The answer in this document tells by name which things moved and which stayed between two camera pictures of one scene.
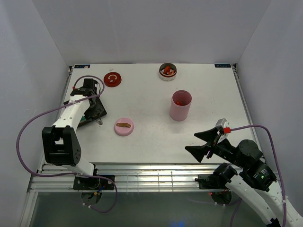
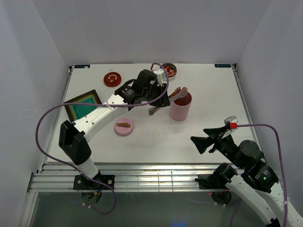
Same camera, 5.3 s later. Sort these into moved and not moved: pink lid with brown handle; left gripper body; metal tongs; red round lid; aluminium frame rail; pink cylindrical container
Moved: metal tongs; left gripper body
Not moved: pink cylindrical container; red round lid; pink lid with brown handle; aluminium frame rail
